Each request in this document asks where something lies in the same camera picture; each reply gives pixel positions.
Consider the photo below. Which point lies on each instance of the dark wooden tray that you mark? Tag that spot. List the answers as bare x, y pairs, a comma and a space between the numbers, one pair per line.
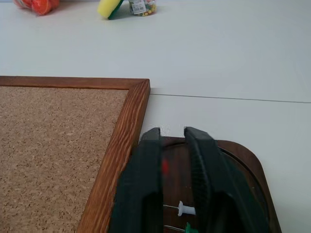
257, 174

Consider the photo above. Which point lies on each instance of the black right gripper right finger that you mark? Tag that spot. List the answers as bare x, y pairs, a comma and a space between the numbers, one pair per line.
218, 184

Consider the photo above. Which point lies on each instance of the orange items in plastic bag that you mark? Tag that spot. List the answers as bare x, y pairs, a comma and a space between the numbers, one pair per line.
39, 5

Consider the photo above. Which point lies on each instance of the white pushpin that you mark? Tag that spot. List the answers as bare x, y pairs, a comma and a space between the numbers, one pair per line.
185, 209

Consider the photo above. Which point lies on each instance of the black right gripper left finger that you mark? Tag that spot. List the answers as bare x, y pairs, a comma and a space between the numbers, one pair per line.
136, 184

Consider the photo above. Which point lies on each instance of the wood-framed cork board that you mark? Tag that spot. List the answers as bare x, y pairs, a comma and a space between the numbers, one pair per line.
60, 150

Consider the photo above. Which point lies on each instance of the red pushpin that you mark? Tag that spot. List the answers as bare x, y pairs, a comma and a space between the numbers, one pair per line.
165, 166

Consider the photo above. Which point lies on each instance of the yellow and green sponge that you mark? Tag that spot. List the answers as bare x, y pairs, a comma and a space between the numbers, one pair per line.
109, 7

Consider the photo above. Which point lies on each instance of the green pushpin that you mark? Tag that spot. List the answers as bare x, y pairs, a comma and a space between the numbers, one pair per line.
190, 228

